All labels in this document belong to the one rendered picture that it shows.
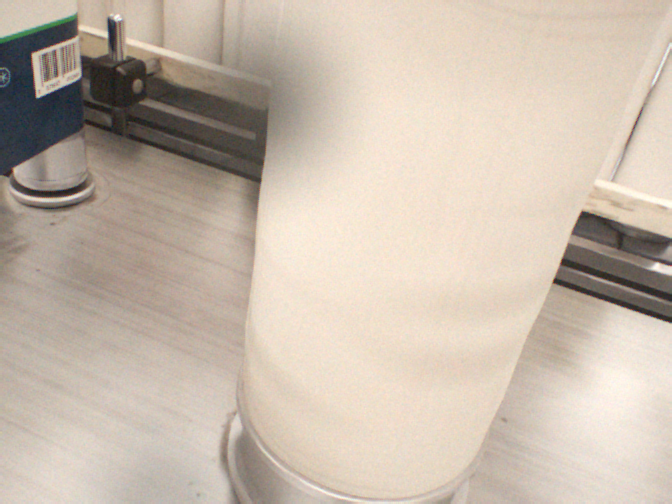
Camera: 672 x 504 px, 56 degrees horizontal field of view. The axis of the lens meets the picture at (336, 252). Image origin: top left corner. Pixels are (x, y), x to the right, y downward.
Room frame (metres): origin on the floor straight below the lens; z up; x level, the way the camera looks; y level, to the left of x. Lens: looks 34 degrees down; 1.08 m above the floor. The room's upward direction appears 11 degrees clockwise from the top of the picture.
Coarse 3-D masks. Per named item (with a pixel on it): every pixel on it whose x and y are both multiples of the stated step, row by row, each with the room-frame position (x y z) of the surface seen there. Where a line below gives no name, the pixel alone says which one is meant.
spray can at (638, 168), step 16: (656, 80) 0.40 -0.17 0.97; (656, 96) 0.39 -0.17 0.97; (656, 112) 0.39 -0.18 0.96; (640, 128) 0.39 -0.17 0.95; (656, 128) 0.38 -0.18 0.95; (640, 144) 0.39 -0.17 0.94; (656, 144) 0.38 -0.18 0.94; (624, 160) 0.40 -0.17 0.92; (640, 160) 0.38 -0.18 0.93; (656, 160) 0.38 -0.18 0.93; (624, 176) 0.39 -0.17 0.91; (640, 176) 0.38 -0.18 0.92; (656, 176) 0.37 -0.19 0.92; (656, 192) 0.37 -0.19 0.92; (608, 224) 0.38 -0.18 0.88; (624, 224) 0.38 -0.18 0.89; (656, 240) 0.37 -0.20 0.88
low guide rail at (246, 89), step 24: (96, 48) 0.47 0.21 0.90; (144, 48) 0.46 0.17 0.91; (168, 72) 0.45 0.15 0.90; (192, 72) 0.45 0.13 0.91; (216, 72) 0.44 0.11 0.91; (240, 72) 0.45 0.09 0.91; (240, 96) 0.43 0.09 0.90; (264, 96) 0.43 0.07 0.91; (600, 192) 0.37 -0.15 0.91; (624, 192) 0.36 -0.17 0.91; (624, 216) 0.36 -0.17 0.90; (648, 216) 0.36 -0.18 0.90
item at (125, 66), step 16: (112, 16) 0.41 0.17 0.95; (112, 32) 0.41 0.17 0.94; (112, 48) 0.41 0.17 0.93; (96, 64) 0.40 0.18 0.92; (112, 64) 0.40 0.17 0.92; (128, 64) 0.41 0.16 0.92; (144, 64) 0.42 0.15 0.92; (160, 64) 0.45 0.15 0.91; (96, 80) 0.40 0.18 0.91; (112, 80) 0.40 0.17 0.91; (128, 80) 0.40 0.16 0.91; (144, 80) 0.42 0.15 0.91; (96, 96) 0.40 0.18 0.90; (112, 96) 0.40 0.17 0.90; (128, 96) 0.40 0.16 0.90; (144, 96) 0.42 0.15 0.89; (112, 112) 0.41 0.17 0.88; (112, 128) 0.41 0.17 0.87; (128, 128) 0.41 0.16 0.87
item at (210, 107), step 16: (160, 80) 0.49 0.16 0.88; (160, 96) 0.46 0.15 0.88; (176, 96) 0.46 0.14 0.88; (192, 96) 0.47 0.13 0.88; (192, 112) 0.45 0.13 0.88; (208, 112) 0.45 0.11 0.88; (224, 112) 0.45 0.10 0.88; (576, 224) 0.38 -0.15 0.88; (592, 224) 0.38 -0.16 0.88; (592, 240) 0.37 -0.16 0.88; (608, 240) 0.36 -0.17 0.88; (624, 240) 0.37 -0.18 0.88; (640, 240) 0.37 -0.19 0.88; (640, 256) 0.36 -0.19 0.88; (656, 256) 0.36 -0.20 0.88
